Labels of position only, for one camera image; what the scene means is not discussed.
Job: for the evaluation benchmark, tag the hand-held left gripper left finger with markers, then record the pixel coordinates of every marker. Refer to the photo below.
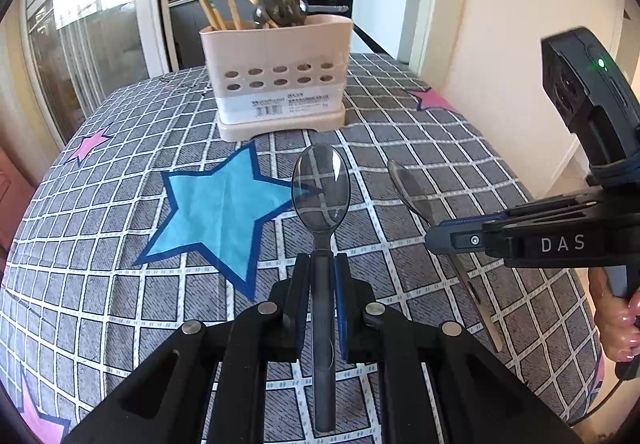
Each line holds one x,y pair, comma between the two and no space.
302,284

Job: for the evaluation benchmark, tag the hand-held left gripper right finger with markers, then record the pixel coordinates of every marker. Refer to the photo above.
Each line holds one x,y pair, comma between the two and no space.
342,304

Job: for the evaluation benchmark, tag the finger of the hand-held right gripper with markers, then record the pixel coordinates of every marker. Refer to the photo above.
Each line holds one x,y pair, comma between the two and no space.
550,208
530,244

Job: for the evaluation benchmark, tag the beige plastic utensil holder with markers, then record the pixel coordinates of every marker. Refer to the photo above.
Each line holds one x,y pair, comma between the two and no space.
275,54

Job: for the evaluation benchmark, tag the person's right hand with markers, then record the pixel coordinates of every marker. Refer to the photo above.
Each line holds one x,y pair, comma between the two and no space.
620,329

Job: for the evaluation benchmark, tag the pink plastic stool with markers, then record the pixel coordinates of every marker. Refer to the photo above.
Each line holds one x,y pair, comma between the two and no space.
12,194

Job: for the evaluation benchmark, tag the glass sliding door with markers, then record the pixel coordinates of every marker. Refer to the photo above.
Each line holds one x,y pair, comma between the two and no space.
90,49

